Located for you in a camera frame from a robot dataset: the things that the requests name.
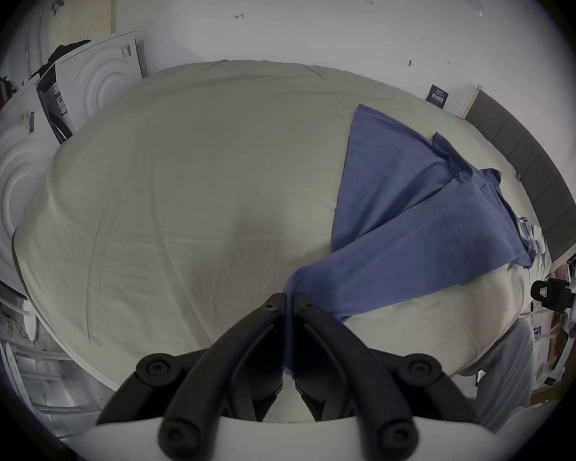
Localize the bed with beige sheet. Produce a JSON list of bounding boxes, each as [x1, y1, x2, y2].
[[12, 59, 557, 395]]

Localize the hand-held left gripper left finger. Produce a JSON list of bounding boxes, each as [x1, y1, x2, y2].
[[96, 293, 289, 461]]

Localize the blue shirt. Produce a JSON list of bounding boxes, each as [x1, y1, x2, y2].
[[282, 103, 538, 379]]

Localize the grey padded headboard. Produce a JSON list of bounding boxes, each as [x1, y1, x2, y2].
[[464, 85, 576, 277]]

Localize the person's legs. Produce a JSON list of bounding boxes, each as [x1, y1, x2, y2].
[[475, 319, 536, 434]]

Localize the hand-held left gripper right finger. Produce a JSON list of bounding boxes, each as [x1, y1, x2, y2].
[[292, 293, 477, 461]]

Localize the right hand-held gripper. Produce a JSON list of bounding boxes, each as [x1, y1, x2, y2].
[[530, 256, 576, 328]]

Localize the dark blue card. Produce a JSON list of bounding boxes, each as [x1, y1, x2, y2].
[[426, 83, 450, 109]]

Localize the clear plastic bag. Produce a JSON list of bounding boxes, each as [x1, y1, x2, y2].
[[516, 215, 547, 254]]

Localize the white washing machine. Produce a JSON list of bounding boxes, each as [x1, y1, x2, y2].
[[0, 84, 69, 297], [36, 31, 150, 146]]

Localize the cream foam pad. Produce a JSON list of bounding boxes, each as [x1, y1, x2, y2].
[[47, 0, 117, 57]]

